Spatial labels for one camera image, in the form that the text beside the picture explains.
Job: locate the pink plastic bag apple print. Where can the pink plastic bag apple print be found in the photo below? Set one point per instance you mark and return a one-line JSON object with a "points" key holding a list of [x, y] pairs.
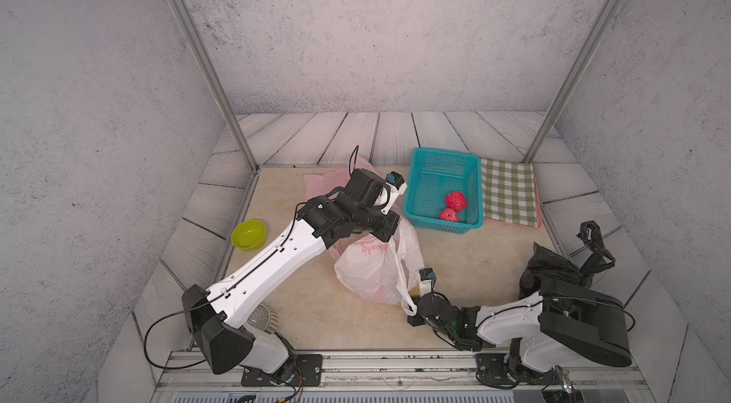
{"points": [[317, 185]]}

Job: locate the left aluminium frame post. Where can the left aluminium frame post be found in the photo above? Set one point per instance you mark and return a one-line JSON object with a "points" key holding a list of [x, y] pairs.
{"points": [[196, 45]]}

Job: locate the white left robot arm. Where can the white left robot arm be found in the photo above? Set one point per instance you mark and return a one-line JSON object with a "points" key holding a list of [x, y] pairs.
{"points": [[217, 315]]}

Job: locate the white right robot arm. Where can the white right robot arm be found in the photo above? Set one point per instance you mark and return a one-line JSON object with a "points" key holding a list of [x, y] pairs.
{"points": [[530, 340]]}

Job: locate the pink white striped bag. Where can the pink white striped bag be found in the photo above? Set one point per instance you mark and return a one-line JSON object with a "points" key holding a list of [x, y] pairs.
{"points": [[381, 272]]}

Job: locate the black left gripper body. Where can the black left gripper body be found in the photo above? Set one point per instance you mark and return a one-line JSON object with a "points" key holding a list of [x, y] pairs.
{"points": [[373, 220]]}

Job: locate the teal plastic perforated basket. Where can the teal plastic perforated basket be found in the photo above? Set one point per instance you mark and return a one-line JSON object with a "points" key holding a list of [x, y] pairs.
{"points": [[433, 175]]}

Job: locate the green plastic bowl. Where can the green plastic bowl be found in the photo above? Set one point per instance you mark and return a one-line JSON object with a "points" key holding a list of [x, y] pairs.
{"points": [[249, 235]]}

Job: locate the silver ribbed metal cup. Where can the silver ribbed metal cup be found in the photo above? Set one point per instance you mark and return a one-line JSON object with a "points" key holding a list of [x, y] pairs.
{"points": [[264, 318]]}

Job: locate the black plastic bag knotted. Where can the black plastic bag knotted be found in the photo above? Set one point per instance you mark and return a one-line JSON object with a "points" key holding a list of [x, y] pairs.
{"points": [[546, 264]]}

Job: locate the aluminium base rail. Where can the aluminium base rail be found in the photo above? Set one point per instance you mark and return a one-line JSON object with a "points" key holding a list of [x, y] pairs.
{"points": [[397, 376]]}

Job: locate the red apple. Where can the red apple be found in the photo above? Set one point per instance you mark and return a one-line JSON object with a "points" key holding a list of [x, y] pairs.
{"points": [[449, 214], [456, 201]]}

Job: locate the aluminium frame post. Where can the aluminium frame post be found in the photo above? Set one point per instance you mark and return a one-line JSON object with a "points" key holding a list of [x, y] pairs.
{"points": [[605, 15], [196, 45]]}

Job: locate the right aluminium frame post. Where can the right aluminium frame post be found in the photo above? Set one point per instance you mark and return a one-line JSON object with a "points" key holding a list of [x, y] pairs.
{"points": [[605, 15]]}

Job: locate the green white checkered cloth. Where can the green white checkered cloth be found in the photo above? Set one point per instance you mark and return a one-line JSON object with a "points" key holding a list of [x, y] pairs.
{"points": [[510, 193]]}

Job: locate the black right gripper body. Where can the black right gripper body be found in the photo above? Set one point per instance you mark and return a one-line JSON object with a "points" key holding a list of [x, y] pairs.
{"points": [[416, 319]]}

